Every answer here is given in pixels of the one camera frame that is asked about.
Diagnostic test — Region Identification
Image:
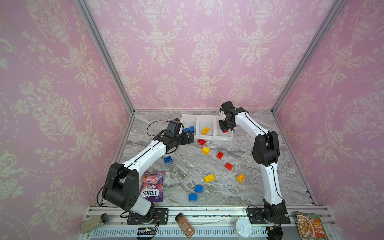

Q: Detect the red curved lego brick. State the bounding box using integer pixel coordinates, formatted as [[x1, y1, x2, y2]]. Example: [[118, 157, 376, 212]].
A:
[[198, 140, 206, 146]]

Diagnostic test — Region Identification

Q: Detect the brown spice jar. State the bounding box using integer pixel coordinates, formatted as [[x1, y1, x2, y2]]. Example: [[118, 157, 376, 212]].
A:
[[175, 213, 195, 239]]

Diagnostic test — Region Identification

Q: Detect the yellow long lego on table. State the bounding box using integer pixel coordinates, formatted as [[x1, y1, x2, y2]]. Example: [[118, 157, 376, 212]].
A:
[[204, 174, 216, 184]]

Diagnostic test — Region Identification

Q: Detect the red square lego brick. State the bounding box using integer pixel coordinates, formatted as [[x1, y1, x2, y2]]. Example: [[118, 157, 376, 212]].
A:
[[217, 152, 224, 160]]

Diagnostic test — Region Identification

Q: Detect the blue lego brick upper bottom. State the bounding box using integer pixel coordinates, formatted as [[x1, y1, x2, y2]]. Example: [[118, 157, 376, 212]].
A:
[[195, 185, 204, 194]]

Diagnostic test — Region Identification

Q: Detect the yellow square lego brick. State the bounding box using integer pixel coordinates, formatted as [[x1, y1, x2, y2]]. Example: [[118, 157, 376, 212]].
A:
[[202, 147, 210, 155]]

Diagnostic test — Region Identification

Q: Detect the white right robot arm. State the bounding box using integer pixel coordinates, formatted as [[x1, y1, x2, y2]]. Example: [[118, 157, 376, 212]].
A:
[[219, 101, 291, 224]]

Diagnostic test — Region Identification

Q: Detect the white middle plastic bin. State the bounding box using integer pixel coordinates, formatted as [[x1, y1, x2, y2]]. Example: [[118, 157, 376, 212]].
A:
[[197, 115, 215, 140]]

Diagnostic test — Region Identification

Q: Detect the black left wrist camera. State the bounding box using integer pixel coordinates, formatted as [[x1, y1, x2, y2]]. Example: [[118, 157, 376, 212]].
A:
[[164, 118, 182, 139]]

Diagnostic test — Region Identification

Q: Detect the red lego brick lower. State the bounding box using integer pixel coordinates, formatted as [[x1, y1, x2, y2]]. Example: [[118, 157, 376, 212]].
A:
[[225, 163, 234, 171]]

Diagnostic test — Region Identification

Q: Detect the white round lid can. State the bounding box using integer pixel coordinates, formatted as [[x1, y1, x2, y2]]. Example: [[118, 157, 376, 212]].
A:
[[234, 218, 253, 239]]

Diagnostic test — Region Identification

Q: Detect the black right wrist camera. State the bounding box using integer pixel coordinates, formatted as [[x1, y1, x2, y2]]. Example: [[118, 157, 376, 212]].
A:
[[220, 101, 235, 115]]

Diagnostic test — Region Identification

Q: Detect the aluminium corner post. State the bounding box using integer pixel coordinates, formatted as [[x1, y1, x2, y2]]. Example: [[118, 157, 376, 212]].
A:
[[75, 0, 135, 116], [271, 0, 347, 116]]

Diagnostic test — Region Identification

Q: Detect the aluminium front rail frame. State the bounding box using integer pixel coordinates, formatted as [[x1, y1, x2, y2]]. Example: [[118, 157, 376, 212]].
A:
[[78, 205, 343, 240]]

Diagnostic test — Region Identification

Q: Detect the purple Fox's candy bag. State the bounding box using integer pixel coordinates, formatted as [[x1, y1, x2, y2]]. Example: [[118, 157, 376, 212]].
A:
[[140, 172, 166, 203]]

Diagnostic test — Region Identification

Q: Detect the aluminium left corner post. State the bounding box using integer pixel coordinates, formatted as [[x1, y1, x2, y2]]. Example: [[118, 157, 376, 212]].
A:
[[75, 0, 135, 116]]

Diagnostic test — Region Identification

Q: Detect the white right plastic bin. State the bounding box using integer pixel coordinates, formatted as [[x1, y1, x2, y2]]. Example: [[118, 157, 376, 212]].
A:
[[214, 116, 233, 141]]

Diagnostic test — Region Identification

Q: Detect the blue lego brick lowest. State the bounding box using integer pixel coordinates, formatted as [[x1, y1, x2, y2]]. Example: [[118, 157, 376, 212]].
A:
[[189, 194, 198, 202]]

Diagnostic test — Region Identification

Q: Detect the green food packet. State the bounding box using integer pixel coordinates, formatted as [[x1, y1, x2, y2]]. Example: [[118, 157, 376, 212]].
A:
[[295, 211, 329, 240]]

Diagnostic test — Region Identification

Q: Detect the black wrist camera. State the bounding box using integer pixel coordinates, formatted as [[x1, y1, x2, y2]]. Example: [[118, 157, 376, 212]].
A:
[[164, 118, 182, 139], [220, 101, 235, 115]]

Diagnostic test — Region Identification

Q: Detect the white left plastic bin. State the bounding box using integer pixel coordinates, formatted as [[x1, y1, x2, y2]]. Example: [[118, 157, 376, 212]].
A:
[[181, 114, 200, 140]]

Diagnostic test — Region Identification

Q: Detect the white plastic bin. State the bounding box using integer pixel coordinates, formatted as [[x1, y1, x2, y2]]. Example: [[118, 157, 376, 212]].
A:
[[181, 114, 200, 140], [197, 115, 215, 140], [214, 116, 233, 141]]

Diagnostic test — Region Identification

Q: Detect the yellow long lego brick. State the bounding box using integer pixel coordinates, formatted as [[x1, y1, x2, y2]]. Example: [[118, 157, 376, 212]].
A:
[[201, 127, 210, 136]]

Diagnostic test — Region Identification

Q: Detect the yellow lego with swirl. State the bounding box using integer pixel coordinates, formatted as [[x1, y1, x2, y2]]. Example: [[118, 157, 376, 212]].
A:
[[237, 174, 246, 183]]

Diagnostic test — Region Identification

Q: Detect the blue lego brick left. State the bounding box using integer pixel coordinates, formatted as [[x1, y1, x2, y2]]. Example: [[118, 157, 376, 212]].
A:
[[164, 156, 173, 164]]

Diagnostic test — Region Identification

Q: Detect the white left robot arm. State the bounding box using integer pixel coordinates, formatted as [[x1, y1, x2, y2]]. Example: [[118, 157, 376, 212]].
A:
[[101, 131, 195, 218]]

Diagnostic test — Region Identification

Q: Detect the aluminium right corner post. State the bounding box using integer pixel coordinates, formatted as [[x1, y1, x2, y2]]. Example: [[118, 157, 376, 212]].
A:
[[271, 0, 347, 116]]

